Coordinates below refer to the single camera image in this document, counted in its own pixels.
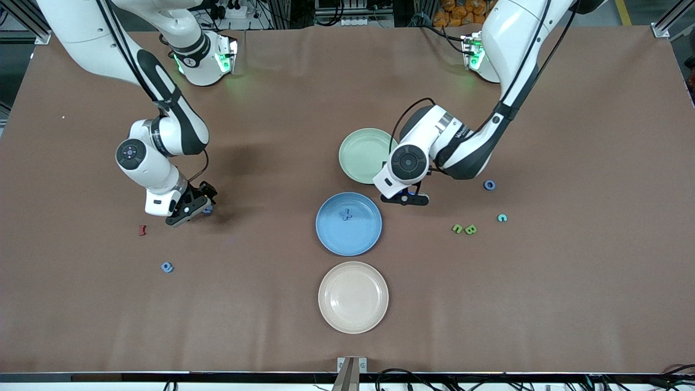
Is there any black looping cable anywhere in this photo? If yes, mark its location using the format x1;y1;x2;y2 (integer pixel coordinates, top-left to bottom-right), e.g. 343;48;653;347
375;368;435;391

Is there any green plate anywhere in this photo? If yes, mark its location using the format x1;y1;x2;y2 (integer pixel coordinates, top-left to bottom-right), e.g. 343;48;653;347
339;128;400;185

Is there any brown table cover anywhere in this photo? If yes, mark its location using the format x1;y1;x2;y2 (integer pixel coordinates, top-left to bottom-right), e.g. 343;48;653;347
0;24;695;375

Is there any blue plate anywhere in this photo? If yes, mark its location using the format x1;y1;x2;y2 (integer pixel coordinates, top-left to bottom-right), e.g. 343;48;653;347
315;192;383;257

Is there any silver metal bracket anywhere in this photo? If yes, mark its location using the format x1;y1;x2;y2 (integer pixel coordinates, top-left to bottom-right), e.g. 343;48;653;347
337;356;368;391

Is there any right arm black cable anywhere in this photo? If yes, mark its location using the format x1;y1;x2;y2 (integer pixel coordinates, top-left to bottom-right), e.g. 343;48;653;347
95;0;210;183

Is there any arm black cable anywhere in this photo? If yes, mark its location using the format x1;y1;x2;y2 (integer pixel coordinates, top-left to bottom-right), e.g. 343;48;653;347
389;97;577;158
95;0;210;183

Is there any white power strip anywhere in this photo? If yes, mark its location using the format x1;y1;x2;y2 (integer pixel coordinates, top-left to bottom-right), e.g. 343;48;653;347
341;15;394;28
216;0;249;20

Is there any orange fruit bag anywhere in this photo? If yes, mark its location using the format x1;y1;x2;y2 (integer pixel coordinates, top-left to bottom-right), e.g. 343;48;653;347
433;0;497;28

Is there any beige plate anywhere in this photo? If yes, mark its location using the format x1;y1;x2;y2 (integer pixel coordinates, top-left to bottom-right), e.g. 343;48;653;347
318;261;389;334

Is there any aluminium frame rail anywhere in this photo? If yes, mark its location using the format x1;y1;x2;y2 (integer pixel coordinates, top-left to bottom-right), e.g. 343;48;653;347
652;0;695;40
0;0;52;45

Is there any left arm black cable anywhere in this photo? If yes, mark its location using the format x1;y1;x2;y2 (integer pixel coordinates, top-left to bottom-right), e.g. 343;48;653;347
389;97;577;158

